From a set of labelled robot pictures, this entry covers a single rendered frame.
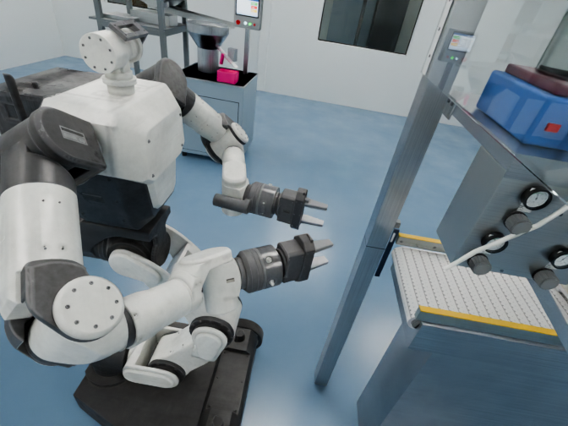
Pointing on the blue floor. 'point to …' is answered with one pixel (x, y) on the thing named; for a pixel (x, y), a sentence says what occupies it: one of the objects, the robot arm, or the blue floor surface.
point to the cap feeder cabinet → (221, 103)
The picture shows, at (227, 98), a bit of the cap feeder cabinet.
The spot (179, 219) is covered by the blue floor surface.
